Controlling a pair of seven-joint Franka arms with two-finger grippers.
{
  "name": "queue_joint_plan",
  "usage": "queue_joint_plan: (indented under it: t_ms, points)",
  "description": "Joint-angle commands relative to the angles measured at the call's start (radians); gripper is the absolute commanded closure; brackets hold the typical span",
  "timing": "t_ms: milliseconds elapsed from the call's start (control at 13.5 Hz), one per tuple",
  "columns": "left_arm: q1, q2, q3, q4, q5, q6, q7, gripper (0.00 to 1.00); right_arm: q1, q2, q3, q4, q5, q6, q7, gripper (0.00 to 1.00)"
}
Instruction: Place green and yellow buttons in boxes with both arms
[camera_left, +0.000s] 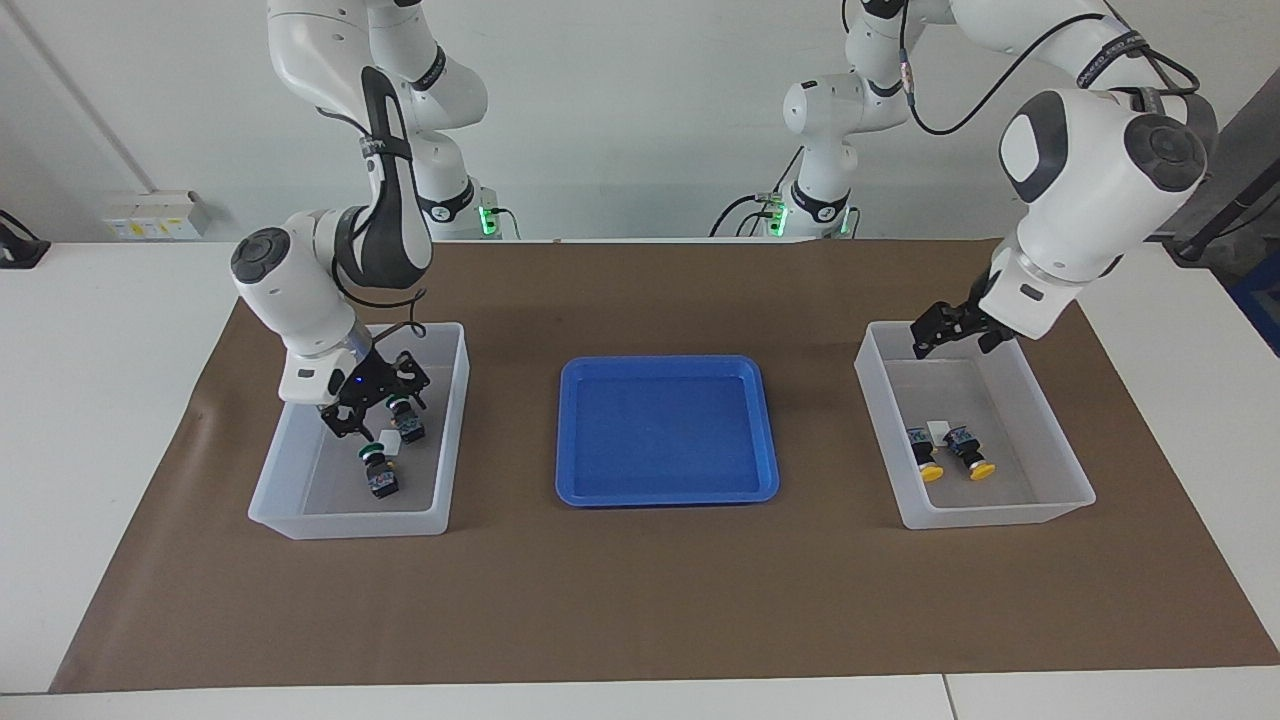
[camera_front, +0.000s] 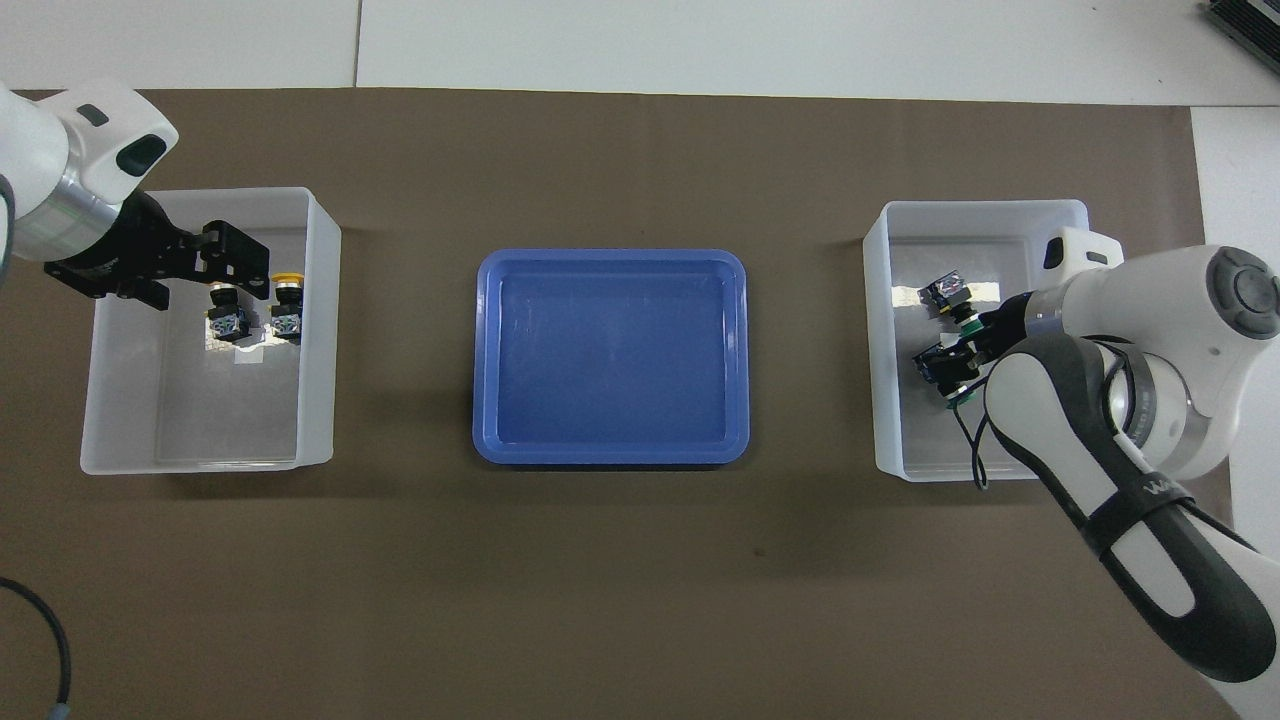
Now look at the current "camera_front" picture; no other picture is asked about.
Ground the blue plastic tray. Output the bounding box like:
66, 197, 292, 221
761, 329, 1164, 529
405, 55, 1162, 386
472, 248, 751, 467

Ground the translucent white plastic box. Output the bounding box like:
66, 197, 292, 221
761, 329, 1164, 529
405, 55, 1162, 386
863, 199, 1115, 483
80, 186, 343, 476

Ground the yellow push button switch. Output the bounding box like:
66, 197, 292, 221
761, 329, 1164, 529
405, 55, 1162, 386
270, 267, 306, 345
205, 282, 252, 345

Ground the brown paper table mat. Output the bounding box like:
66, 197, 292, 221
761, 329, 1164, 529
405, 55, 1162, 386
0, 88, 1257, 720

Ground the grey metal device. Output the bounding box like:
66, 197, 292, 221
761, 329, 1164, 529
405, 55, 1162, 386
1203, 0, 1280, 59

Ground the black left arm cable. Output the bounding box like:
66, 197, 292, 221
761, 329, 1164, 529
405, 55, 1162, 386
0, 577, 74, 720

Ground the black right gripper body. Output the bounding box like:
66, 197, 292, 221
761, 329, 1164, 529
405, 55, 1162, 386
974, 292, 1037, 363

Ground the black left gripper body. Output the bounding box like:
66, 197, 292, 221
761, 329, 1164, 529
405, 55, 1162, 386
44, 190, 207, 312

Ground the green push button switch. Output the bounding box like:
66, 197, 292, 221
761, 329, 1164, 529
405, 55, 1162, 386
911, 342, 989, 413
918, 270, 987, 327

